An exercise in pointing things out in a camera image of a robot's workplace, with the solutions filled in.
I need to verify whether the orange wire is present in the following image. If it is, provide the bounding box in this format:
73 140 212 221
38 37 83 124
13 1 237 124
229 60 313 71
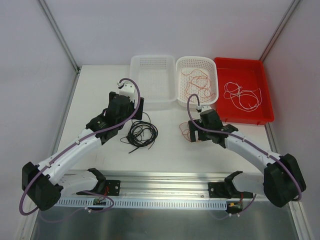
180 68 216 102
178 121 192 143

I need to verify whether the black cable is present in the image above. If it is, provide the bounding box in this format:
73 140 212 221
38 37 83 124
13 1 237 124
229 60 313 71
120 111 160 155

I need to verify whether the white wire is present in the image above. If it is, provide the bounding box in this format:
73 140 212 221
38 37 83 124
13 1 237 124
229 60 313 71
223 81 245 101
229 87 263 113

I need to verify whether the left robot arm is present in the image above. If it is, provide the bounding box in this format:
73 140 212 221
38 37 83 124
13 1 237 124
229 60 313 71
19 90 144 216

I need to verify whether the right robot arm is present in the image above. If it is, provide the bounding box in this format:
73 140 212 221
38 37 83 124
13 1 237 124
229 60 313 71
188 109 307 208

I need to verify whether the red plastic tray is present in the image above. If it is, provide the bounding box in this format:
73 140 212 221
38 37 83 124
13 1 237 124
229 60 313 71
214 57 275 125

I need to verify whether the round white perforated basket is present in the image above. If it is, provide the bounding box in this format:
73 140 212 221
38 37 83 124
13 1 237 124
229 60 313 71
176 56 219 109

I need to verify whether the rectangular white perforated basket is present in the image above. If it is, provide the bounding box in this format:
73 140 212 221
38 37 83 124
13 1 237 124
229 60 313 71
129 54 178 111

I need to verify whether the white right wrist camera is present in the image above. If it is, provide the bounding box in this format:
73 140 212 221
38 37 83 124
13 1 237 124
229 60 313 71
196 105 212 113

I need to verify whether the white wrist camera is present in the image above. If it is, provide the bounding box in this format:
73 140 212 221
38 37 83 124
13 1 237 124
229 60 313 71
117 81 136 98
196 105 212 113

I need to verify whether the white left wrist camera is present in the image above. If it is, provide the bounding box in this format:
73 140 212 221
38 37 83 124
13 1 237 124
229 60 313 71
117 81 136 98

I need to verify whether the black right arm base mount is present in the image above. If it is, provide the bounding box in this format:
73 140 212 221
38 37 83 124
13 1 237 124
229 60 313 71
207 171 254 199

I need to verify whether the aluminium rail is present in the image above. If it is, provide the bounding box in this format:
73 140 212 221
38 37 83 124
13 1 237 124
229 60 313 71
59 171 296 200

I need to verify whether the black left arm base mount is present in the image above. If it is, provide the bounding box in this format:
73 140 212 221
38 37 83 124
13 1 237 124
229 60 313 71
85 168 121 196

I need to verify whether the white slotted cable duct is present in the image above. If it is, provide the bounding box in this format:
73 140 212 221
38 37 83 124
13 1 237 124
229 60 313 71
55 197 227 211

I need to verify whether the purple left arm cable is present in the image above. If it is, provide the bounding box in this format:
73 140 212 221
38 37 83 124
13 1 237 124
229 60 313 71
19 77 141 222

